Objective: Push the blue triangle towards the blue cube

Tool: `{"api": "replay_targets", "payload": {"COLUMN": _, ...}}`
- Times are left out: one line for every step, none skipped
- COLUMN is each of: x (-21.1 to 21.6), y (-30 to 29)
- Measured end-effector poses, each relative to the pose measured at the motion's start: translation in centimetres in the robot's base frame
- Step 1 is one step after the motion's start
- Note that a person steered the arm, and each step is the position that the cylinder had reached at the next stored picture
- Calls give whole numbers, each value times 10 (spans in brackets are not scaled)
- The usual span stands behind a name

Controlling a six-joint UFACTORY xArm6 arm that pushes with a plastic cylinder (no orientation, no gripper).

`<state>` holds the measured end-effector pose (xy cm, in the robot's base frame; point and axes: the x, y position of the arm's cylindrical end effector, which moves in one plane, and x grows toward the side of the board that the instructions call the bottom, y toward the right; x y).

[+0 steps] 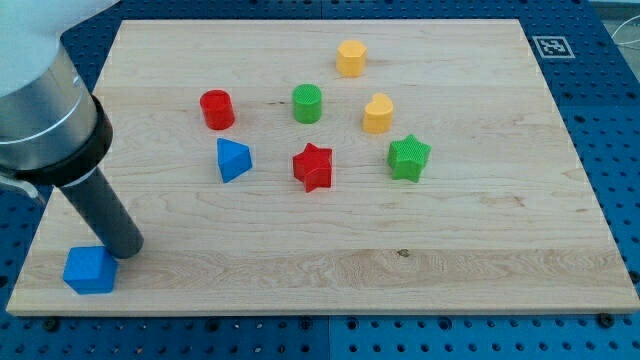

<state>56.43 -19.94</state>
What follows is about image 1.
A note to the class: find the red star block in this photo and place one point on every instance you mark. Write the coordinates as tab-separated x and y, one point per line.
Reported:
313	167

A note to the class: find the green cylinder block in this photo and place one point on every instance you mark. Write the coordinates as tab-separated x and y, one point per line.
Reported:
307	103

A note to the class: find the light wooden board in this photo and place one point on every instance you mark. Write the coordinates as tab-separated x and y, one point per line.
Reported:
502	221

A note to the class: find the white fiducial marker tag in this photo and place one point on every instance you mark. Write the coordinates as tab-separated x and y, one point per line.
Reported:
553	47

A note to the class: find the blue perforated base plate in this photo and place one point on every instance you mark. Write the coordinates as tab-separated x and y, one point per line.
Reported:
598	98

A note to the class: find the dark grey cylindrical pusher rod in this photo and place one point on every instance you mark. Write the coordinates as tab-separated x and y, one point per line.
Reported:
97	203

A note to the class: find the red cylinder block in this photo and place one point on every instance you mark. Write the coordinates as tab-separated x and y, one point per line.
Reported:
217	109

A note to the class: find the blue cube block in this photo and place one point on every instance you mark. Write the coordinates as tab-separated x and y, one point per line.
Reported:
90	270

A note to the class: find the blue triangle block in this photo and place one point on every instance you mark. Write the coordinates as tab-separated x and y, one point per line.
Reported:
234	159

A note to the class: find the yellow heart block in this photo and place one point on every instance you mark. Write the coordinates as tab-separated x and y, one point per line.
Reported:
378	114

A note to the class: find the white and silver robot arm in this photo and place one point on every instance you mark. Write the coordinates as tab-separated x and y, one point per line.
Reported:
53	131

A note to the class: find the yellow hexagon block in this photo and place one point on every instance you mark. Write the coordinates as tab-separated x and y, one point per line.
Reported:
351	58

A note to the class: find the green star block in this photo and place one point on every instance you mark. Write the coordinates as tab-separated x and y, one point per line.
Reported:
407	158

